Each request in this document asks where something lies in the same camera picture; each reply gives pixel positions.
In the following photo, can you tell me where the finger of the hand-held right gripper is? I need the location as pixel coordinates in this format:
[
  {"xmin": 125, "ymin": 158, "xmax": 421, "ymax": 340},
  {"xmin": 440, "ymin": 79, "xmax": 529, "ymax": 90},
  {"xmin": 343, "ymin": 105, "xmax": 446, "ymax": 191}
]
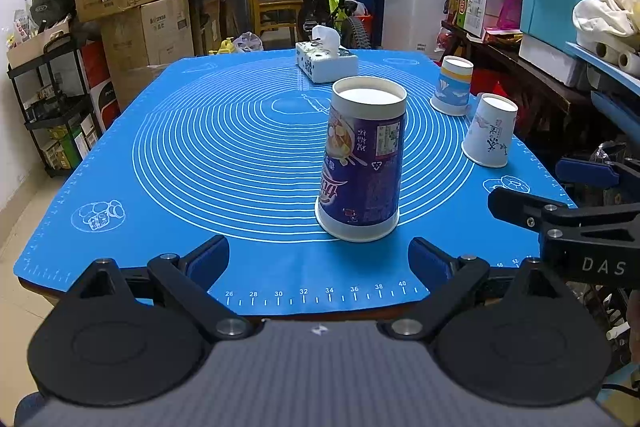
[
  {"xmin": 487, "ymin": 187, "xmax": 578, "ymax": 234},
  {"xmin": 555, "ymin": 158, "xmax": 640, "ymax": 192}
]

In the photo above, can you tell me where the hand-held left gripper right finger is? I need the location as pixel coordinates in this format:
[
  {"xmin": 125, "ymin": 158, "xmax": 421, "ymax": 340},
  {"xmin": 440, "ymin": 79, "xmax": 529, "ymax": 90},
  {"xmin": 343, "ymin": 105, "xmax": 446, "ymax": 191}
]
[{"xmin": 377, "ymin": 237, "xmax": 563, "ymax": 342}]

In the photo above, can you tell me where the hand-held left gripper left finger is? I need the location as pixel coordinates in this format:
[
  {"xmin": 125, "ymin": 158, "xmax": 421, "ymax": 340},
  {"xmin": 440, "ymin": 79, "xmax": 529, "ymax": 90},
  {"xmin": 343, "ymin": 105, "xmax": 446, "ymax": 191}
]
[{"xmin": 62, "ymin": 234, "xmax": 256, "ymax": 342}]

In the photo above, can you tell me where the tall purple printed paper cup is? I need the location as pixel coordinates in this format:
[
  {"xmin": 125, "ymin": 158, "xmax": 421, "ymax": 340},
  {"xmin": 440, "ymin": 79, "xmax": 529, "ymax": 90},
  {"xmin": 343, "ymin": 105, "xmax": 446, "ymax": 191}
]
[{"xmin": 315, "ymin": 77, "xmax": 407, "ymax": 243}]

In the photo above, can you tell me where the white paper cup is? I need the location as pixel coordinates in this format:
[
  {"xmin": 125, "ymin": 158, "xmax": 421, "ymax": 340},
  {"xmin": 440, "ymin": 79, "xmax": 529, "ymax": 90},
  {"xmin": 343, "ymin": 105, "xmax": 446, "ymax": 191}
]
[{"xmin": 461, "ymin": 93, "xmax": 518, "ymax": 168}]

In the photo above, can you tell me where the blue and yellow paper cup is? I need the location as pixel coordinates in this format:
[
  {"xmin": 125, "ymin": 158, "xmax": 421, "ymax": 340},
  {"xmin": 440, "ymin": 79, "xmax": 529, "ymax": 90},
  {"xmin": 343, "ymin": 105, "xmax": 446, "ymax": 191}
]
[{"xmin": 430, "ymin": 56, "xmax": 474, "ymax": 116}]

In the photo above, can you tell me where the dark wooden side table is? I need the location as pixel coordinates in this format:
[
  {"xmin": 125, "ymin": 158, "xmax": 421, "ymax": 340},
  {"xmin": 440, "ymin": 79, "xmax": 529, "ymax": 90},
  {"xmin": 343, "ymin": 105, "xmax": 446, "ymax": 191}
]
[{"xmin": 441, "ymin": 21, "xmax": 606, "ymax": 158}]

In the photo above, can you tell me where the blue silicone baking mat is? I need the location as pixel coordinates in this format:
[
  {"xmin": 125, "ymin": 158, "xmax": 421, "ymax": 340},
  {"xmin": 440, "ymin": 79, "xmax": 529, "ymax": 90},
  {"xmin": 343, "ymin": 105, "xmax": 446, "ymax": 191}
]
[{"xmin": 14, "ymin": 48, "xmax": 578, "ymax": 308}]

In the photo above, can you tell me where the white paper roll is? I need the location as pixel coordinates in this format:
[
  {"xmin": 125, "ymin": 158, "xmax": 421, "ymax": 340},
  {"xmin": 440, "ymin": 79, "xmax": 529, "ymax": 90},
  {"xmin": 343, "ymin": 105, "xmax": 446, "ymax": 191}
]
[{"xmin": 617, "ymin": 51, "xmax": 640, "ymax": 76}]

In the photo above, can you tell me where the white foam box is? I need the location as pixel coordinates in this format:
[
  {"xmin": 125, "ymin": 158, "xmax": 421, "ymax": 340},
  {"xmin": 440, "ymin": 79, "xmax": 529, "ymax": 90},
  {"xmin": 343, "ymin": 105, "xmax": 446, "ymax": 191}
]
[{"xmin": 518, "ymin": 34, "xmax": 583, "ymax": 88}]

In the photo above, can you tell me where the white crumpled cloth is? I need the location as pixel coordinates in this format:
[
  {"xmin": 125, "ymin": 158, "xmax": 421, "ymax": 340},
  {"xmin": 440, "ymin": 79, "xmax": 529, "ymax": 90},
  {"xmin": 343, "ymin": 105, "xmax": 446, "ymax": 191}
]
[{"xmin": 572, "ymin": 0, "xmax": 640, "ymax": 52}]

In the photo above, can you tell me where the light blue plastic storage bin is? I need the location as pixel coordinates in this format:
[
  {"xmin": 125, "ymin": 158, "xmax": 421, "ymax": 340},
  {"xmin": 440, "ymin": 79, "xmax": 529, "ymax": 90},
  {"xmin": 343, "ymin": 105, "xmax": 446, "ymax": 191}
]
[{"xmin": 520, "ymin": 0, "xmax": 616, "ymax": 52}]

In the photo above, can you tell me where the green and white carton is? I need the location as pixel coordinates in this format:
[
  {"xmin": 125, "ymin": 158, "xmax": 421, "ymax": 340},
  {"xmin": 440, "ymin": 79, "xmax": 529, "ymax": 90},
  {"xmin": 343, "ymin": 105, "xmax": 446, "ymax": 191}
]
[{"xmin": 459, "ymin": 0, "xmax": 503, "ymax": 38}]

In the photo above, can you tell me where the red and black box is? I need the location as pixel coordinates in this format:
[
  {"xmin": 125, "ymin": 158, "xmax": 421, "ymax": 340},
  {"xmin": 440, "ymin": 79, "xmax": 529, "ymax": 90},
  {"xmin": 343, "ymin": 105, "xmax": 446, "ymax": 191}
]
[{"xmin": 80, "ymin": 41, "xmax": 122, "ymax": 132}]

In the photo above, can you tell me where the black metal shelf rack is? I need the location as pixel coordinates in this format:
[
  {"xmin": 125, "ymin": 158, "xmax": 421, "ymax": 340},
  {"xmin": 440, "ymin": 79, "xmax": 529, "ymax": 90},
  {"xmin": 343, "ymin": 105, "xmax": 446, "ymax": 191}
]
[{"xmin": 7, "ymin": 34, "xmax": 108, "ymax": 178}]

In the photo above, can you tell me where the white tissue box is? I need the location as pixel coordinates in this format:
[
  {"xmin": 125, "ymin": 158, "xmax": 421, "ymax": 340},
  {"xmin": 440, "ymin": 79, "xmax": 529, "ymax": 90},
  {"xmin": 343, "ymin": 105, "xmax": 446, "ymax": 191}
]
[{"xmin": 295, "ymin": 26, "xmax": 359, "ymax": 84}]

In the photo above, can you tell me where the large plain cardboard box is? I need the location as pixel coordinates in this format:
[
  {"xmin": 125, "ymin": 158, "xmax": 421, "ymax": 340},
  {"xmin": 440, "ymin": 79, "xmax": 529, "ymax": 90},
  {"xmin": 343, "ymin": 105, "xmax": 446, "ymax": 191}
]
[{"xmin": 100, "ymin": 0, "xmax": 195, "ymax": 98}]

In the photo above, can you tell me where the white chest freezer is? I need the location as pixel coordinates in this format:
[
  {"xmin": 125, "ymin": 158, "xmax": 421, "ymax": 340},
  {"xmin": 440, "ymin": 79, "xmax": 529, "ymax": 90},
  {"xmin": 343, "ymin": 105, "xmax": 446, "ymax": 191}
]
[{"xmin": 381, "ymin": 0, "xmax": 456, "ymax": 58}]

